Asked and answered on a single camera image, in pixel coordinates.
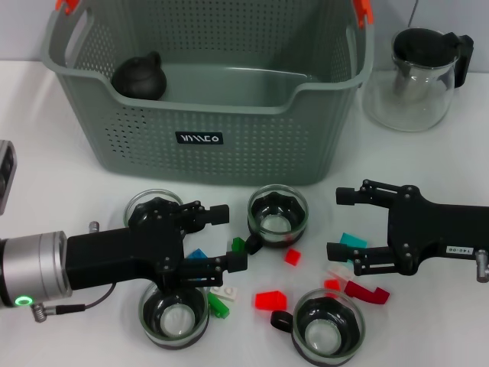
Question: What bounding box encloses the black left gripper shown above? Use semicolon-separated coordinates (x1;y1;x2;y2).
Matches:
66;198;248;292

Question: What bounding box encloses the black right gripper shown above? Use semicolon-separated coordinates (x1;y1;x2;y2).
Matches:
326;178;489;277

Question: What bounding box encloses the teal toy plate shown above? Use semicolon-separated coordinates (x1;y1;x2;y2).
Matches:
338;232;368;265

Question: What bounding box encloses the glass teacup with black base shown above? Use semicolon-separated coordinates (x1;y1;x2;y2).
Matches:
270;288;367;367
122;189;184;230
246;184;309;255
138;282;211;352

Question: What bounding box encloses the grey-green perforated storage bin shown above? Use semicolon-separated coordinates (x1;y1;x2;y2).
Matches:
40;0;375;187

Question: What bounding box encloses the white flat toy plate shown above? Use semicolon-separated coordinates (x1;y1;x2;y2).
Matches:
326;263;355;284

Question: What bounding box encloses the white studded toy brick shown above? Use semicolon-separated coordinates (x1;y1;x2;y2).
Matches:
212;284;240;303

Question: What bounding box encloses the dark red curved toy brick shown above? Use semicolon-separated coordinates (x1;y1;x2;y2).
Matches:
343;280;390;306

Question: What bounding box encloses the red wedge toy brick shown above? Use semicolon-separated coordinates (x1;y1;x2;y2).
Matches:
254;289;287;311

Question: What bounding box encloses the glass pitcher with black lid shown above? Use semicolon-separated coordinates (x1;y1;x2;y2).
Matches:
362;26;474;133

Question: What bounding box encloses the black clay teapot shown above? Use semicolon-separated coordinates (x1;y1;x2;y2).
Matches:
111;50;168;101

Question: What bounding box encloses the right gripper cable with connector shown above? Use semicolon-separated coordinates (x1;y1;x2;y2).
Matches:
475;248;489;284

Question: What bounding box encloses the gripper cable with connector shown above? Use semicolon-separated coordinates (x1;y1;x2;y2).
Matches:
475;248;489;284
32;282;115;324

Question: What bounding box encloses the left gripper cable with connector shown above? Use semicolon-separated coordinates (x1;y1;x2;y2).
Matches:
32;282;115;324

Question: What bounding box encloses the orange bin handle clip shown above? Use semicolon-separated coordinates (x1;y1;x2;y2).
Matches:
351;0;374;30
55;0;81;16

